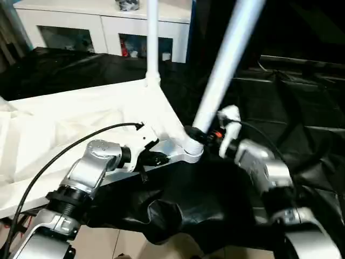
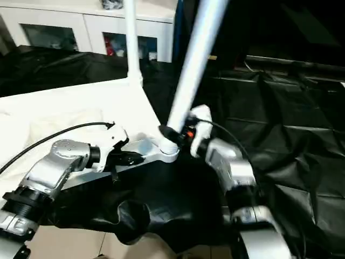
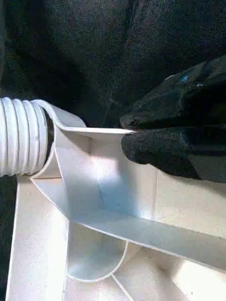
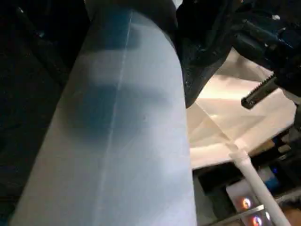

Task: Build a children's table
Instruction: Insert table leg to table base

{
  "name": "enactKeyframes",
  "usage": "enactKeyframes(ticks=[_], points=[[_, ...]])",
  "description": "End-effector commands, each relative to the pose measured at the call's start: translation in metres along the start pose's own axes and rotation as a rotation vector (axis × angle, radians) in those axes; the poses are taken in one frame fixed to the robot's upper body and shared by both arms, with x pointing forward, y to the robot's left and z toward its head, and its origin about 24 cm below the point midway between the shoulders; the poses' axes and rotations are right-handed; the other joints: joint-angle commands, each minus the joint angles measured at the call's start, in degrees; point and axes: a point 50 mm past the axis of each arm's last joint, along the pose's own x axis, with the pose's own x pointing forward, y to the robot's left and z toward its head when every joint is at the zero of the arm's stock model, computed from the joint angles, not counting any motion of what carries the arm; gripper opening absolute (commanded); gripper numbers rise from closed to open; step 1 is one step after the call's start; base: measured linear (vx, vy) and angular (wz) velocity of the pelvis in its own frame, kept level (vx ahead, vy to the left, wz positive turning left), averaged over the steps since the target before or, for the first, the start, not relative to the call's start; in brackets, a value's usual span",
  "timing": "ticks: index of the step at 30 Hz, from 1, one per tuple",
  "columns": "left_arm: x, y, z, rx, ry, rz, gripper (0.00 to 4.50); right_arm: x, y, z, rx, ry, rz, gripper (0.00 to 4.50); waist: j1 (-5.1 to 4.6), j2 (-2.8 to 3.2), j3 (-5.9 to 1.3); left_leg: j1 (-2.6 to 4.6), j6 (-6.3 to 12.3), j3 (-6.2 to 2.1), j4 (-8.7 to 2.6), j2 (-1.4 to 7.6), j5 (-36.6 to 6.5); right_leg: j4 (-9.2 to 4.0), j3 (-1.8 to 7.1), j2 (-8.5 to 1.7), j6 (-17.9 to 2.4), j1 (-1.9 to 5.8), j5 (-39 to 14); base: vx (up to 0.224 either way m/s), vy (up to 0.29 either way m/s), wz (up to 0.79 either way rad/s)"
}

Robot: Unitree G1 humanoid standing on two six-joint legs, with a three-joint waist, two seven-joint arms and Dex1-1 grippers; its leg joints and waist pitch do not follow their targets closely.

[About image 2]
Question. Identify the white plastic table leg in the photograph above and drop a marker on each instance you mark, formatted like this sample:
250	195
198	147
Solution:
132	38
197	59

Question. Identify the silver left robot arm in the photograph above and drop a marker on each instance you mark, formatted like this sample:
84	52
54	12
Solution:
48	178

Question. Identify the small tan label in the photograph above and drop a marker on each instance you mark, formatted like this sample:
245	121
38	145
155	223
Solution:
212	58

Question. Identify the black work mat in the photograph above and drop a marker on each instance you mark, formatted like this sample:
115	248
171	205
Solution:
285	140

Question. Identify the red bottle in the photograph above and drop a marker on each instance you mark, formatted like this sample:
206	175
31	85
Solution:
109	47

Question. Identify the dark low shelf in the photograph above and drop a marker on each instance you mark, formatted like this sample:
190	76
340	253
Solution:
296	60

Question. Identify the black crumpled bag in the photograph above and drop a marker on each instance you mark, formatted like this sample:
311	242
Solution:
112	3

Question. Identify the white cabinet with glass doors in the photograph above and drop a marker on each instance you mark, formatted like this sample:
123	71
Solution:
70	16

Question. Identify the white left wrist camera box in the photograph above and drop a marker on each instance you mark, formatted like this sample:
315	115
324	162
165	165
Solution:
112	143

